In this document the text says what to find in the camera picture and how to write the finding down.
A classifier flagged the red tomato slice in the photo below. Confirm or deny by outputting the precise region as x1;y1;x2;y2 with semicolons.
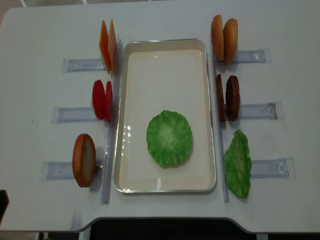
104;81;113;123
92;79;105;120

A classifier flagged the green lettuce leaf on tray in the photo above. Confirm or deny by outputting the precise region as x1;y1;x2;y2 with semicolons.
146;110;193;167

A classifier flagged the brown meat patty inner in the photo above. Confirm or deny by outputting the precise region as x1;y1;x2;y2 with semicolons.
215;74;226;122

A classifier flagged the brown meat patty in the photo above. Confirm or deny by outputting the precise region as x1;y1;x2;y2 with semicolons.
215;74;226;122
225;75;240;121

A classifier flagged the brown meat patty outer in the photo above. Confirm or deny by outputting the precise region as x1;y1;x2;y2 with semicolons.
225;75;240;121

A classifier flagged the clear holder strip cheese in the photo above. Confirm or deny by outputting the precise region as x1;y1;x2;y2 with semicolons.
63;58;106;73

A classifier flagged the bread slice front left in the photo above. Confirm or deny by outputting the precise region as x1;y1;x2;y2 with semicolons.
72;133;96;188

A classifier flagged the bread slice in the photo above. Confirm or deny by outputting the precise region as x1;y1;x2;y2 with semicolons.
72;133;96;188
210;14;224;62
223;18;238;65

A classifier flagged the green lettuce leaf standing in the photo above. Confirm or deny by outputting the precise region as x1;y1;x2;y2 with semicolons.
224;129;252;199

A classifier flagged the orange cheese slice right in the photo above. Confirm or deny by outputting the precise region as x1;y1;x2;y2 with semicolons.
108;19;117;73

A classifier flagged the orange cheese slice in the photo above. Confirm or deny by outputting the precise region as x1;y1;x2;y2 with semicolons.
99;20;112;74
108;19;117;73

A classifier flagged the orange cheese slice left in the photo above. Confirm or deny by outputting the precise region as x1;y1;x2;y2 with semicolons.
99;20;112;74

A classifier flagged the clear holder strip tomato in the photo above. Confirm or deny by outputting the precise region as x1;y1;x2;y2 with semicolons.
51;107;99;124

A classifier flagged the bread slice back left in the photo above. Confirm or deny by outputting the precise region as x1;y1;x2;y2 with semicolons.
210;14;224;62

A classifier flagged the bread slice back right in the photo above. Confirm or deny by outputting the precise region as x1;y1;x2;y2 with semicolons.
223;18;238;65

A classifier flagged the clear holder strip left bread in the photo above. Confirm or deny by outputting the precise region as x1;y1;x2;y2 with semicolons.
40;159;105;181

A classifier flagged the clear holder strip bread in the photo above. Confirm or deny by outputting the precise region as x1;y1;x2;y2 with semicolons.
214;48;272;66
40;159;105;181

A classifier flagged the clear holder strip right bread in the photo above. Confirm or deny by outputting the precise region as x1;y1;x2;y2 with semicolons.
214;48;272;66

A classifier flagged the clear holder strip lettuce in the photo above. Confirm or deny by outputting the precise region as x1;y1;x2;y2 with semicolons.
251;157;296;179

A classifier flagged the white rectangular tray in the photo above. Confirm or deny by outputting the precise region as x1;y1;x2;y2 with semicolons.
113;39;216;194

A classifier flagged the clear holder strip patty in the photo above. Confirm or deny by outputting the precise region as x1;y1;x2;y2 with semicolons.
238;101;284;120

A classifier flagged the dark object at edge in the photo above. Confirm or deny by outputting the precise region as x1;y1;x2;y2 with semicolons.
0;189;10;223

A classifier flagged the clear long rail left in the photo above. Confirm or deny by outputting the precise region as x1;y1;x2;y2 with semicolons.
101;36;124;205

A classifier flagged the clear long rail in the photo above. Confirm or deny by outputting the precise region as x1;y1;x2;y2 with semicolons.
101;36;124;205
210;44;230;203

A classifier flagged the clear long rail right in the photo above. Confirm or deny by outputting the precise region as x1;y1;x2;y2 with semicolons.
210;44;230;203

